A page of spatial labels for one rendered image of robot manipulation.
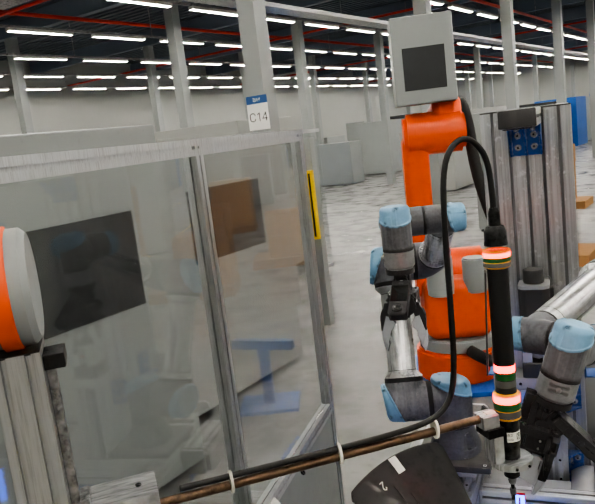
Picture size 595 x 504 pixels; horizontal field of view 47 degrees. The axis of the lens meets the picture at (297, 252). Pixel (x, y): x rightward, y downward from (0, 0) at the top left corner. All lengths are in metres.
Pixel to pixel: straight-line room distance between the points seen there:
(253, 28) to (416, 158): 3.42
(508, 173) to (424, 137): 3.13
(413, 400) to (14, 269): 1.43
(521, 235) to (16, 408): 1.55
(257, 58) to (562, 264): 6.27
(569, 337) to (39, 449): 0.93
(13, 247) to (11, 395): 0.19
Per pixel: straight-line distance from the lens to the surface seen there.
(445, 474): 1.33
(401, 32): 5.12
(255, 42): 8.04
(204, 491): 1.04
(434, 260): 2.03
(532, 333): 1.51
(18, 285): 0.87
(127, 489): 1.03
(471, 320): 5.27
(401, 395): 2.07
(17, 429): 0.96
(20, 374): 0.93
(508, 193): 2.09
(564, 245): 2.12
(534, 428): 1.43
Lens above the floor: 2.03
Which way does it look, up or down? 10 degrees down
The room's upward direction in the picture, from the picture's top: 7 degrees counter-clockwise
